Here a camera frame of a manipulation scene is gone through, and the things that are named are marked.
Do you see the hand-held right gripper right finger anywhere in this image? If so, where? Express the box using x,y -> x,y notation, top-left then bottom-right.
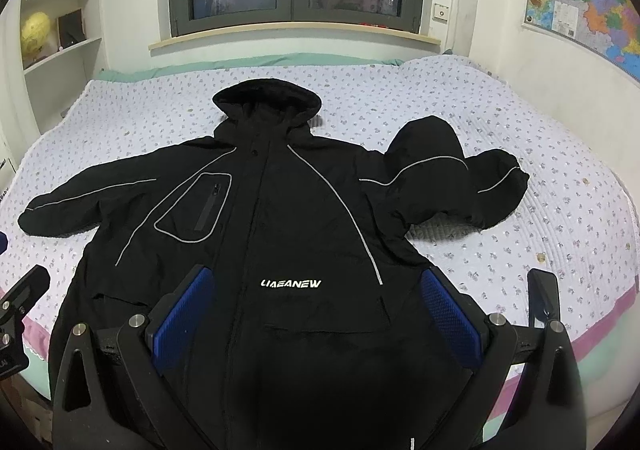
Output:
421,267 -> 593,450

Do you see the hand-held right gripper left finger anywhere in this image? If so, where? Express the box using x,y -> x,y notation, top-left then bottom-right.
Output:
52,266 -> 236,450

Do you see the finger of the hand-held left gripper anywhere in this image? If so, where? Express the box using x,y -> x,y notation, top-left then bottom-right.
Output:
0,265 -> 51,361

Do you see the black hooded jacket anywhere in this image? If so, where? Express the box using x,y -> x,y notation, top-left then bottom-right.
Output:
17,79 -> 531,450

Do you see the floral quilted bedspread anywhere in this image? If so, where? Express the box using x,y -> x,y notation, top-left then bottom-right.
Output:
0,54 -> 640,411

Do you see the white bookshelf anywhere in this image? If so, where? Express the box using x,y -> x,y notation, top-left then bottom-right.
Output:
10,0 -> 107,98

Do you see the wooden window sill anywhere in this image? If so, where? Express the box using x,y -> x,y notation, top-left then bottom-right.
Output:
148,27 -> 442,52

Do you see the dark picture frame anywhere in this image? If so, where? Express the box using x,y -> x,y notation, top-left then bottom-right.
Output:
56,9 -> 86,49

